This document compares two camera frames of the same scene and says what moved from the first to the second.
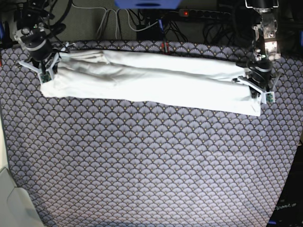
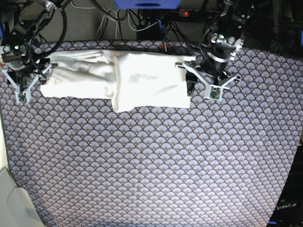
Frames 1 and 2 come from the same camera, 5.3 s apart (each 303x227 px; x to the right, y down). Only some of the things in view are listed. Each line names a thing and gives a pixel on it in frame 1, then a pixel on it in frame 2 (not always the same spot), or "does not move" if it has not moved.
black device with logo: (289, 211) does not move
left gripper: (38, 47) → (28, 65)
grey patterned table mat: (86, 162) does not move
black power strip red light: (185, 13) does not move
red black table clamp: (165, 48) does not move
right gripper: (259, 71) → (213, 62)
